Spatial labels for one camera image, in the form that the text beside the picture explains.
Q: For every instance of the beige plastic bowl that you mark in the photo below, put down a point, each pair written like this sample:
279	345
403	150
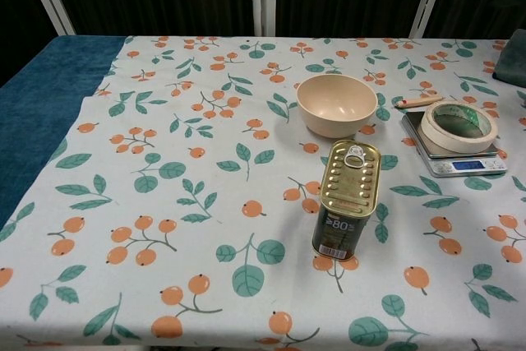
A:
336	105

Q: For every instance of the silver digital kitchen scale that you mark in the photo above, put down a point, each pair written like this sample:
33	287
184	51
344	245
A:
468	165

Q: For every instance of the green luncheon meat can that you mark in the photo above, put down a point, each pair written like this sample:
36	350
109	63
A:
346	199

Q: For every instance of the dark green folded cloth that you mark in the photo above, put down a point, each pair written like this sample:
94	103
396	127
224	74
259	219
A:
511	57

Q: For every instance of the beige masking tape roll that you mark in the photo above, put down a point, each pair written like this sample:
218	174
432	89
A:
435	139

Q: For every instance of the wooden pen with red mark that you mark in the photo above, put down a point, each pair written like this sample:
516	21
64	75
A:
419	102

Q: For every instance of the floral print tablecloth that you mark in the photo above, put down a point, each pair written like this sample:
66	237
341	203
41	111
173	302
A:
172	203

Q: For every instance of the blue velvet cloth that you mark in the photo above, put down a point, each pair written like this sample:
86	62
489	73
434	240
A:
45	92

